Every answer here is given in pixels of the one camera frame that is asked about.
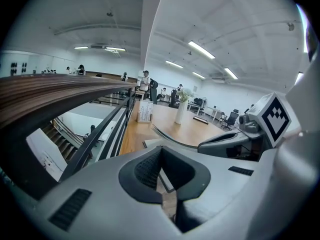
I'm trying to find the row of black round objects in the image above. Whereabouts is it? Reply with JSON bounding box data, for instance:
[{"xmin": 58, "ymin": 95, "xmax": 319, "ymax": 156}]
[{"xmin": 10, "ymin": 62, "xmax": 28, "ymax": 75}]

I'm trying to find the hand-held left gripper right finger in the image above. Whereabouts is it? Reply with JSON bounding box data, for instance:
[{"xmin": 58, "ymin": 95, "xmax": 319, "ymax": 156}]
[{"xmin": 159, "ymin": 145, "xmax": 261, "ymax": 240}]

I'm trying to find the black metal railing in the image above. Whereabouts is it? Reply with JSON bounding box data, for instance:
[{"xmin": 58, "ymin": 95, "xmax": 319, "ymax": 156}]
[{"xmin": 0, "ymin": 83, "xmax": 138, "ymax": 201}]

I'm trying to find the dark wooden staircase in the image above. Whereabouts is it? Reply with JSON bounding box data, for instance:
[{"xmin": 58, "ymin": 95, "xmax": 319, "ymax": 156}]
[{"xmin": 41, "ymin": 116, "xmax": 93, "ymax": 165}]

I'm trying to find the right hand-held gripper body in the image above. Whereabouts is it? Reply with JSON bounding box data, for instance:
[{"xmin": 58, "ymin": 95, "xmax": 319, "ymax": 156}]
[{"xmin": 197, "ymin": 91, "xmax": 292, "ymax": 163}]

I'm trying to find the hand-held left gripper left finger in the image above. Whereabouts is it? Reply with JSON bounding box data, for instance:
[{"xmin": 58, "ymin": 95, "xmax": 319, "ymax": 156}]
[{"xmin": 32, "ymin": 145, "xmax": 181, "ymax": 240}]

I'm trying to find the white flower bouquet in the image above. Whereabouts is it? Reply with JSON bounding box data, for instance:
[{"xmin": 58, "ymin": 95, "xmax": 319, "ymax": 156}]
[{"xmin": 175, "ymin": 87, "xmax": 195, "ymax": 104}]

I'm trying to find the white book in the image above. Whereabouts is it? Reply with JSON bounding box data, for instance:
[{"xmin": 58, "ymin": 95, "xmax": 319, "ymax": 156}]
[{"xmin": 142, "ymin": 123, "xmax": 201, "ymax": 194}]

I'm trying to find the white ribbed vase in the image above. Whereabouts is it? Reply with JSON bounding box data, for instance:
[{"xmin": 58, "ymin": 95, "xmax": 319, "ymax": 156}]
[{"xmin": 174, "ymin": 100, "xmax": 189, "ymax": 125}]

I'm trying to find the white desk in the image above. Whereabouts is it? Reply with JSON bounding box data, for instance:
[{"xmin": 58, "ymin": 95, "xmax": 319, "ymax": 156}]
[
  {"xmin": 186, "ymin": 101, "xmax": 204, "ymax": 115},
  {"xmin": 211, "ymin": 106, "xmax": 227, "ymax": 122}
]

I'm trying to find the brown wooden handrail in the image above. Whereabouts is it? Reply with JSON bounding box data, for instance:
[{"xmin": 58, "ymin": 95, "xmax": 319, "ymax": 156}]
[{"xmin": 0, "ymin": 73, "xmax": 138, "ymax": 131}]

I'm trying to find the white box of bottles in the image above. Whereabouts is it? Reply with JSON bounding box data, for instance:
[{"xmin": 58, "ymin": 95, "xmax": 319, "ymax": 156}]
[{"xmin": 136, "ymin": 100, "xmax": 154, "ymax": 124}]

